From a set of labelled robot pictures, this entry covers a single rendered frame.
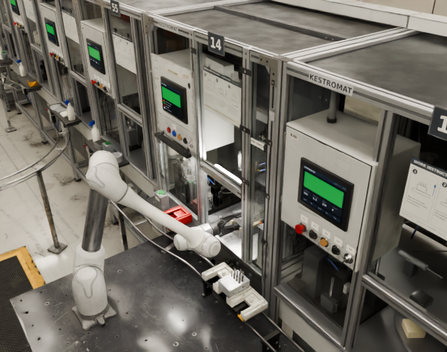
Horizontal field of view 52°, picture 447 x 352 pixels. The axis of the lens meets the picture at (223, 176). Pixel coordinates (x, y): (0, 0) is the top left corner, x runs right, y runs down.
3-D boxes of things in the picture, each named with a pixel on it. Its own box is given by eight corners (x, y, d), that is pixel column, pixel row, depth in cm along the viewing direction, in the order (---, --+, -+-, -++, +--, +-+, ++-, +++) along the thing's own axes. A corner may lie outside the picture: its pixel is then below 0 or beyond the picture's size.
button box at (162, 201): (155, 207, 286) (154, 191, 280) (166, 203, 290) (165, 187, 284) (161, 213, 280) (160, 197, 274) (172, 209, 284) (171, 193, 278)
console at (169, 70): (154, 130, 276) (146, 54, 252) (194, 119, 290) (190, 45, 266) (191, 156, 246) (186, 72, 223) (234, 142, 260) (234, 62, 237)
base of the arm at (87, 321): (86, 336, 229) (84, 328, 227) (71, 309, 245) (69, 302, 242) (120, 319, 238) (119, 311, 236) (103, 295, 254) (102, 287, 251)
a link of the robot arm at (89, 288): (77, 319, 232) (68, 287, 220) (76, 294, 247) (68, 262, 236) (109, 312, 236) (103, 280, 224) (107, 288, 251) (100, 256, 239)
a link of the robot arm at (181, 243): (197, 241, 251) (209, 247, 240) (172, 251, 243) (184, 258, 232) (193, 223, 248) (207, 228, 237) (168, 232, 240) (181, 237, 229)
